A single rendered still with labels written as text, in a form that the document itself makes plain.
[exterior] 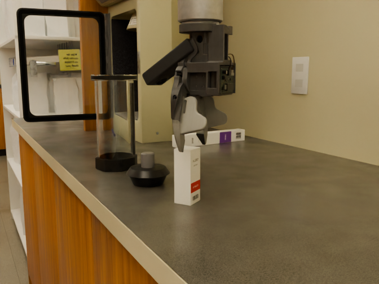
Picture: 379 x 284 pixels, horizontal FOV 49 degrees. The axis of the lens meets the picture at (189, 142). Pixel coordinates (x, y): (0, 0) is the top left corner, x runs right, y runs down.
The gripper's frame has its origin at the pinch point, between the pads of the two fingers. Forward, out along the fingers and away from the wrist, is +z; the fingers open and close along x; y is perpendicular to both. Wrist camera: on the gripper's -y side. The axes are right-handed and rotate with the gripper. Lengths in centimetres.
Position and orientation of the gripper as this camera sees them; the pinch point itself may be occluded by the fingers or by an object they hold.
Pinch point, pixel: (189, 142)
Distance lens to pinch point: 74.5
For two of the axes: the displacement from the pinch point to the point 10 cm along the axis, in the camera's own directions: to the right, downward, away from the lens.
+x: 4.7, -1.5, 8.7
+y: 8.8, 0.8, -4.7
